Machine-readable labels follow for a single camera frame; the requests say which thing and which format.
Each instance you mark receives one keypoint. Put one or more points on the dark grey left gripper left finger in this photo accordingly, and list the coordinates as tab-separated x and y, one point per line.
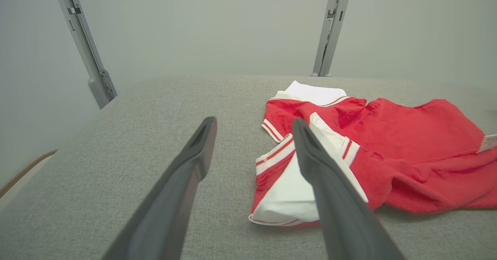
167	221

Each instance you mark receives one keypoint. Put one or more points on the grey wall panel post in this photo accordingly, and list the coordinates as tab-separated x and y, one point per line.
330	27
85	50

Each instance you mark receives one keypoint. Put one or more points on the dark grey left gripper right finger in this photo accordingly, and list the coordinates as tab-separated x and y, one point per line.
345	221

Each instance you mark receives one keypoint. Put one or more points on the red and white t-shirt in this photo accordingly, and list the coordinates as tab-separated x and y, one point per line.
407	143

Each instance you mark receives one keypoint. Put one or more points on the grey fabric sofa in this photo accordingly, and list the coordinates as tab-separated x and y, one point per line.
155	108

